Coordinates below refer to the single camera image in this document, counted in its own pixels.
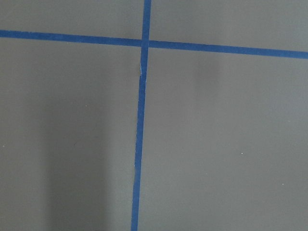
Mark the brown paper table cover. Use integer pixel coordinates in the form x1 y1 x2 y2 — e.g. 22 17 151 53
0 0 308 231

